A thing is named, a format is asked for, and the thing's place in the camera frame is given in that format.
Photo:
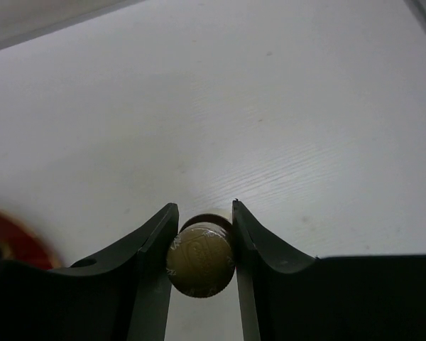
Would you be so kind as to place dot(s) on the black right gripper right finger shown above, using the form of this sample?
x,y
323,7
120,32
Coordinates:
x,y
285,294

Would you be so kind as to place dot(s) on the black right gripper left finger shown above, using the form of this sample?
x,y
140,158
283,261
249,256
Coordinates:
x,y
121,292

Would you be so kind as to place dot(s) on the yellow label gold cap bottle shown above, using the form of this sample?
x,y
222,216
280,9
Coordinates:
x,y
200,261

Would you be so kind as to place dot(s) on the round red lacquer tray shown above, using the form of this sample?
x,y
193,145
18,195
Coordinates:
x,y
20,243

